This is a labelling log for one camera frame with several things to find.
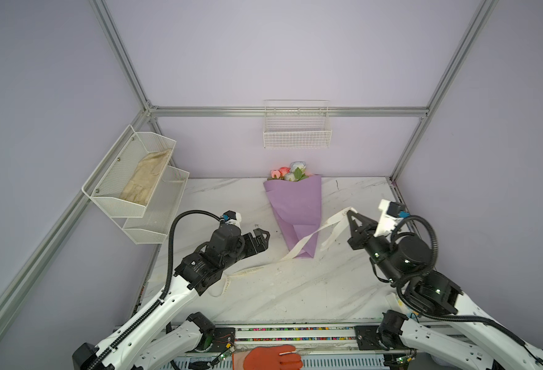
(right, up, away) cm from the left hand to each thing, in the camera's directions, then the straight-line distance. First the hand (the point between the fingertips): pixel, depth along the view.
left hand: (256, 239), depth 73 cm
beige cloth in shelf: (-40, +18, +4) cm, 44 cm away
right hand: (+27, +10, -13) cm, 32 cm away
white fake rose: (+17, +28, +42) cm, 54 cm away
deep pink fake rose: (+11, +28, +46) cm, 55 cm away
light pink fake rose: (+6, +26, +45) cm, 53 cm away
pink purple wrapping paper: (+16, +10, +37) cm, 42 cm away
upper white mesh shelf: (-46, +19, +6) cm, 50 cm away
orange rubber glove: (+6, -36, -3) cm, 37 cm away
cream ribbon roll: (+26, +8, -9) cm, 28 cm away
